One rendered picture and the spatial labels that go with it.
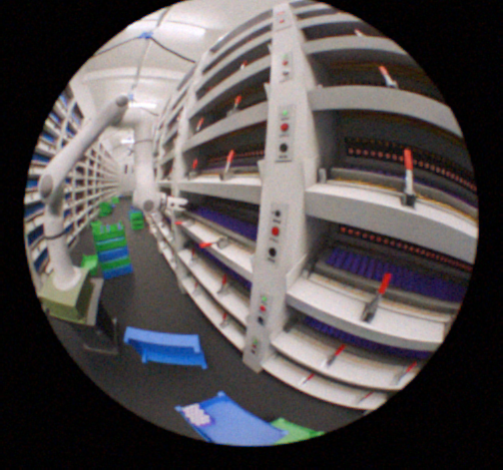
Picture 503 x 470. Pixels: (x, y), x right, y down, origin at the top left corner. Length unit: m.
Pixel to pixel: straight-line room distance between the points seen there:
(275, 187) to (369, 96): 0.26
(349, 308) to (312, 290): 0.09
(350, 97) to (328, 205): 0.20
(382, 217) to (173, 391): 0.82
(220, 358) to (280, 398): 0.34
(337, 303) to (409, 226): 0.19
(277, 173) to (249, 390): 0.75
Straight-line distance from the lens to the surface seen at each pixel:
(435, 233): 0.27
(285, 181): 0.28
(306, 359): 0.46
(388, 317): 0.34
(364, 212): 0.24
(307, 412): 0.76
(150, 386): 0.79
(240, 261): 0.41
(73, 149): 0.65
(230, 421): 0.67
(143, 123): 0.71
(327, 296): 0.33
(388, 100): 0.30
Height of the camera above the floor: 0.71
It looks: 12 degrees down
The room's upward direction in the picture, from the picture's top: 5 degrees clockwise
